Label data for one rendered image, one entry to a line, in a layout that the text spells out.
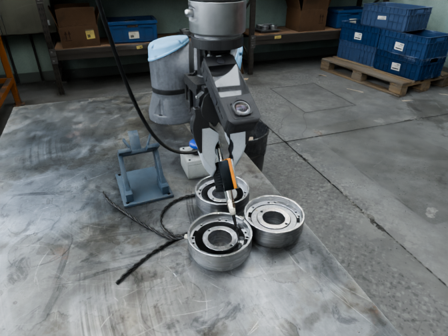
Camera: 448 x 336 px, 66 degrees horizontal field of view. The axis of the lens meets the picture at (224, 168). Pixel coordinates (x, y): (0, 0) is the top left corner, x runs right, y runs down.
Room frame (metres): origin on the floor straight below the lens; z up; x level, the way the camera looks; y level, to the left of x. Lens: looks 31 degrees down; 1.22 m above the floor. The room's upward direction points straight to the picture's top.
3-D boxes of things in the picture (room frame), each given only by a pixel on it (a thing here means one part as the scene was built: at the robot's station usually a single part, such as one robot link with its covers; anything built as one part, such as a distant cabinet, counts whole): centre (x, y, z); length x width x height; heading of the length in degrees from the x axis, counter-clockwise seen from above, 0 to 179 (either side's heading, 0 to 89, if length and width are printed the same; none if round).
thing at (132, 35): (4.02, 1.01, 0.56); 0.52 x 0.38 x 0.22; 107
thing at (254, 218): (0.48, -0.09, 0.82); 0.08 x 0.08 x 0.02
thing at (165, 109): (1.01, 0.16, 0.85); 0.15 x 0.15 x 0.10
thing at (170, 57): (1.01, 0.15, 0.97); 0.13 x 0.12 x 0.14; 92
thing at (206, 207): (0.55, 0.00, 0.82); 0.10 x 0.10 x 0.04
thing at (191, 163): (0.69, 0.06, 0.82); 0.08 x 0.07 x 0.05; 20
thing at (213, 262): (0.42, 0.01, 0.82); 0.10 x 0.10 x 0.04
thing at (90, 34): (3.82, 1.51, 0.64); 0.49 x 0.40 x 0.37; 115
